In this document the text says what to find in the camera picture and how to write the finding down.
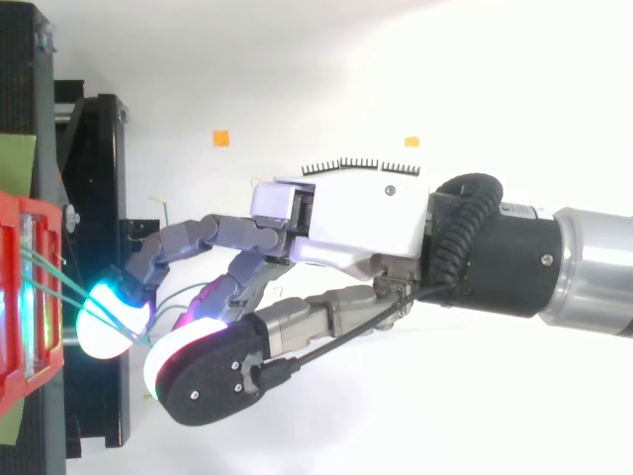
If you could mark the black stand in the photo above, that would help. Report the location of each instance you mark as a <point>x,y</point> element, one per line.
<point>59,247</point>

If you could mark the red bin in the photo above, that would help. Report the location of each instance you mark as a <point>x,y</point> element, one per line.
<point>29,297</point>

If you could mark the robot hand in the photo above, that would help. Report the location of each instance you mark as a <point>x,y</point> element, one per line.
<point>356,222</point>

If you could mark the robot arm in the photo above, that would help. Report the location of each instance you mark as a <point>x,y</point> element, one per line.
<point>534,262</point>

